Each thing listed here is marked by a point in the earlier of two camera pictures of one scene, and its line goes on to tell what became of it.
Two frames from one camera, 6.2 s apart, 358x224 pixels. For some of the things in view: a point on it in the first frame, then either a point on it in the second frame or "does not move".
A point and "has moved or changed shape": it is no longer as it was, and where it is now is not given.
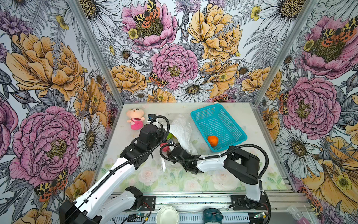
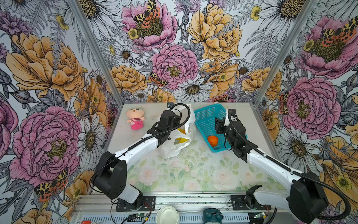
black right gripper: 170,155 -> 219,125
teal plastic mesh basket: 214,120 does not move
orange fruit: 213,140 does not move
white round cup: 167,214 does not move
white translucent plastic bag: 181,126 has moved or changed shape
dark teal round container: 212,215 does not move
